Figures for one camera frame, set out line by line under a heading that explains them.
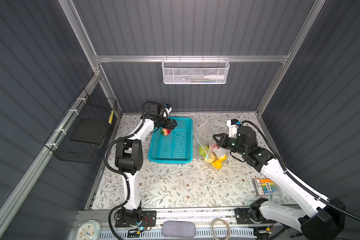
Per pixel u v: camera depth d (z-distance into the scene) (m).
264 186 0.82
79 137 0.72
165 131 1.03
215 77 0.91
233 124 0.67
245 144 0.57
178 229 0.68
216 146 0.70
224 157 0.87
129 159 0.56
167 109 0.89
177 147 1.01
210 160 0.88
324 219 0.38
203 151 0.87
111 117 0.83
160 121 0.84
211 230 0.70
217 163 0.88
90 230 0.69
